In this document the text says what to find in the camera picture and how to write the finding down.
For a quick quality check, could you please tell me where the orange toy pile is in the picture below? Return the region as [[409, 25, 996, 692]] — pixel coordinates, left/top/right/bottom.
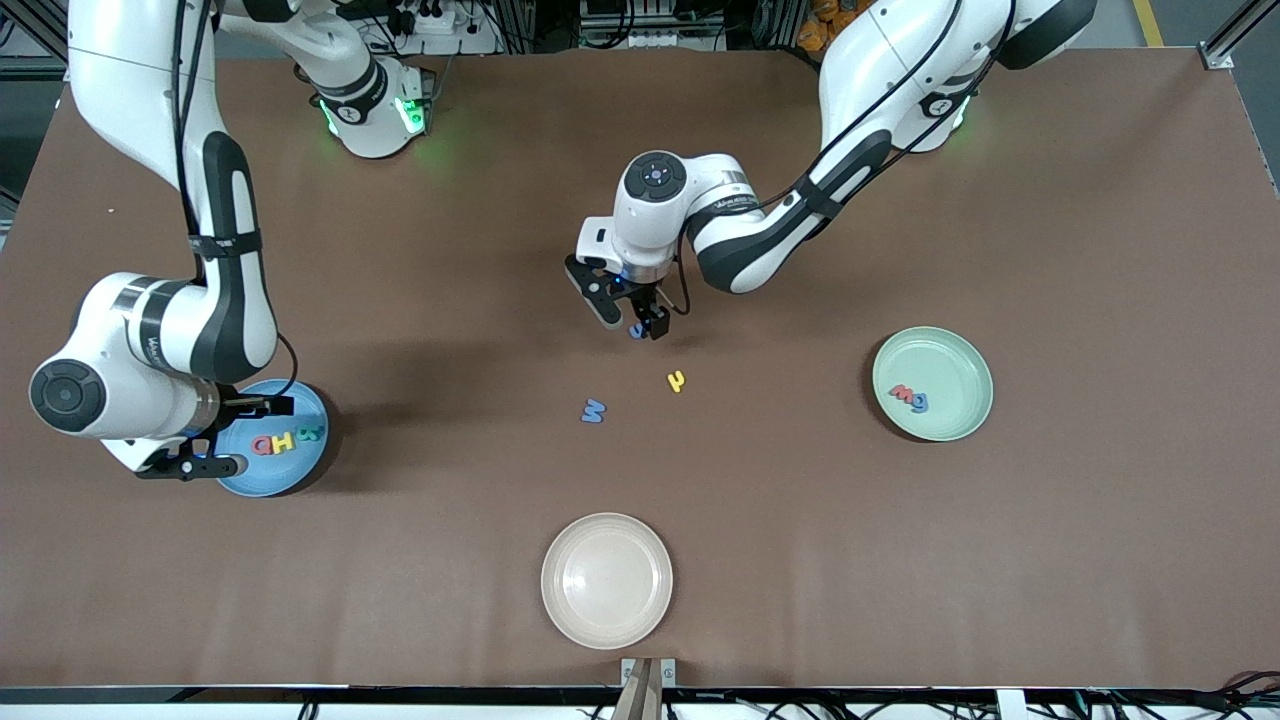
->
[[797, 0, 851, 51]]

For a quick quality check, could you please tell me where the brown table mat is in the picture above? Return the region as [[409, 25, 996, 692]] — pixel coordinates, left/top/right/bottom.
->
[[0, 45, 1280, 691]]

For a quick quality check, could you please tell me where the beige plate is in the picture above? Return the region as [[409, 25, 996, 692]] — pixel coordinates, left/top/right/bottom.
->
[[541, 512, 674, 651]]

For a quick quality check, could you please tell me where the metal mounting bracket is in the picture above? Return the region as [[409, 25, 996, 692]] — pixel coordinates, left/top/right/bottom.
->
[[620, 657, 677, 720]]

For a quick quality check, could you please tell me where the grey control box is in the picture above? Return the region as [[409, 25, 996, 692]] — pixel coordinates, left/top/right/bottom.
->
[[578, 0, 731, 49]]

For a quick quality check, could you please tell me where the white power strip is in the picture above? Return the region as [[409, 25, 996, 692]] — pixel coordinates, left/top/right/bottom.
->
[[385, 0, 501, 36]]

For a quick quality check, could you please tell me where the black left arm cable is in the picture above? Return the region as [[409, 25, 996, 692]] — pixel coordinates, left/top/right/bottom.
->
[[655, 0, 1016, 319]]

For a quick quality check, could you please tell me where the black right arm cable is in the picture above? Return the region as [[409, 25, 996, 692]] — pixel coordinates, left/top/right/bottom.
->
[[170, 0, 299, 401]]

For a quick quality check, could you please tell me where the green plate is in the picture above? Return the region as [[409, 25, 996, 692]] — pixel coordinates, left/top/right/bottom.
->
[[872, 326, 995, 443]]

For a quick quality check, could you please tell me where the blue plate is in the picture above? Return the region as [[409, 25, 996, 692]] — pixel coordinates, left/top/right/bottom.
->
[[215, 378, 331, 499]]

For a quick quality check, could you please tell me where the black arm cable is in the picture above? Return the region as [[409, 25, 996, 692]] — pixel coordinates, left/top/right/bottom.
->
[[655, 0, 1016, 319], [170, 0, 299, 401]]

